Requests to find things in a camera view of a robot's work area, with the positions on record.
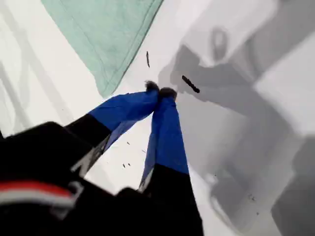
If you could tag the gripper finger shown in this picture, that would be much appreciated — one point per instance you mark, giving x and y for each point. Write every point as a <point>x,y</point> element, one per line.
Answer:
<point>167,137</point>
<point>123,108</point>

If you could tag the pale green T-shirt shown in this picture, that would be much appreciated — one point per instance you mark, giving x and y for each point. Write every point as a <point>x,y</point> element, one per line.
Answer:
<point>103,37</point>

